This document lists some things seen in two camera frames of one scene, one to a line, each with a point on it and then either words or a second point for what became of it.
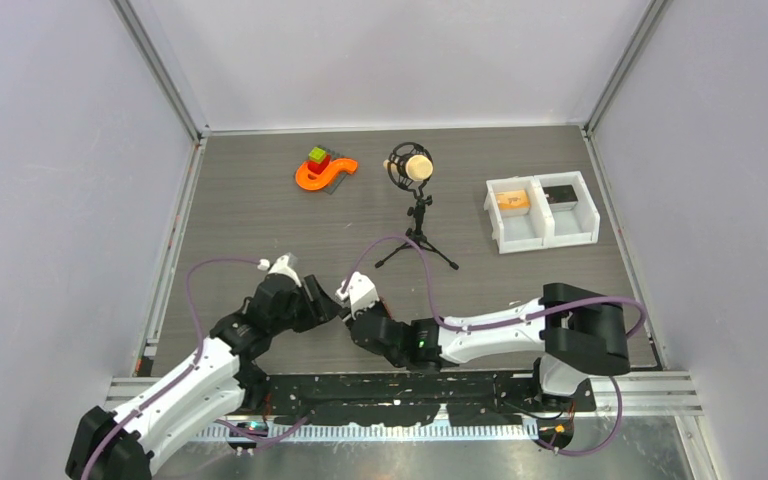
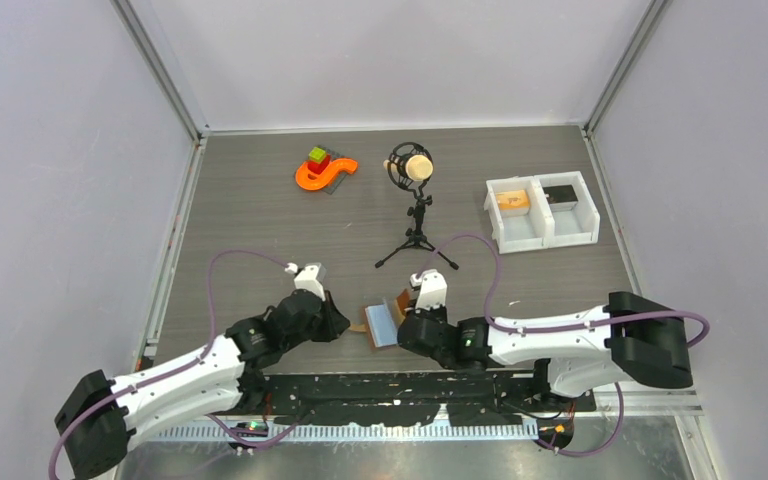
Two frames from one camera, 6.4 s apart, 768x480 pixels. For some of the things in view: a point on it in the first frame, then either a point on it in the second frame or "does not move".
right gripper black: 378,307 -> 440,310
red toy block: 318,168 does not move
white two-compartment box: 542,211 does not move
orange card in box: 512,199 does not move
